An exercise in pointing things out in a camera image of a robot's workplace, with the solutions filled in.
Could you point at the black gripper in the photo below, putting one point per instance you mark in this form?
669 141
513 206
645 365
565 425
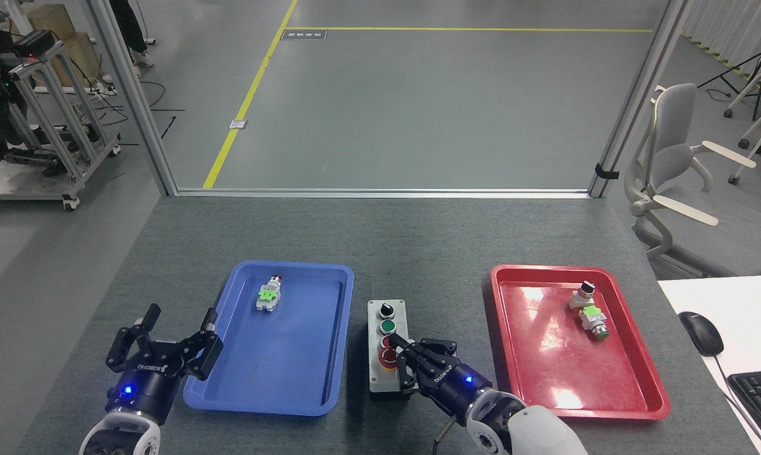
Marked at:
456 385
140 392

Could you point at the grey control box with buttons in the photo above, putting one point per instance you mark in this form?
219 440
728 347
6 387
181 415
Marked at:
386 316

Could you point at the cardboard box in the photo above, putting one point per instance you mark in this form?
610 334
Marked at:
71 50

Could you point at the blue plastic tray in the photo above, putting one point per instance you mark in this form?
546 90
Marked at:
273 366

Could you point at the red plastic tray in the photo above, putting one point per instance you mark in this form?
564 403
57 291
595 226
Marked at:
544 354

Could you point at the metal floor socket plate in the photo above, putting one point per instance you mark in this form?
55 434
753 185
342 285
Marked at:
238 124

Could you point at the black computer mouse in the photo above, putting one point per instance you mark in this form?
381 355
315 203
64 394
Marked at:
701 332

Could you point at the dark floor label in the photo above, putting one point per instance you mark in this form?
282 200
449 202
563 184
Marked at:
304 35

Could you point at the grey office chair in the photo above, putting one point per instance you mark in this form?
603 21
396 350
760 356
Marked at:
677 158

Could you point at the black tripod stand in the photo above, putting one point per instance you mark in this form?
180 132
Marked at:
749 60

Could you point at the red-headed push button switch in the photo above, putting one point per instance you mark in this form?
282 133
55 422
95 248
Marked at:
268 297

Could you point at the black-headed selector switch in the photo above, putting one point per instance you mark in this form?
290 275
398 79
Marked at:
582 296

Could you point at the green-headed push button switch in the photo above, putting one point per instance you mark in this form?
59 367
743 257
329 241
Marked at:
593 319

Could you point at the silver frame post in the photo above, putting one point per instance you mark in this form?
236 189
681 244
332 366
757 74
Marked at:
639 95
134 101

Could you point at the aluminium frame cart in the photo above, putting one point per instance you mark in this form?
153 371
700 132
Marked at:
52 120

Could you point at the black clip on post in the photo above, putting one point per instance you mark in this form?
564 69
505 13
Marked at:
606 171

